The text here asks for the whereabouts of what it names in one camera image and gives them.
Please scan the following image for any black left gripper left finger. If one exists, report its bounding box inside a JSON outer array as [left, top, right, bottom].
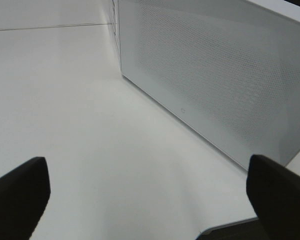
[[0, 157, 51, 240]]

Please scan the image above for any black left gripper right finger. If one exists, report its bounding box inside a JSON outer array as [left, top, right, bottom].
[[246, 154, 300, 240]]

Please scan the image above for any white microwave door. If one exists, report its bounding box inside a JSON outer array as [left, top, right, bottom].
[[117, 0, 300, 168]]

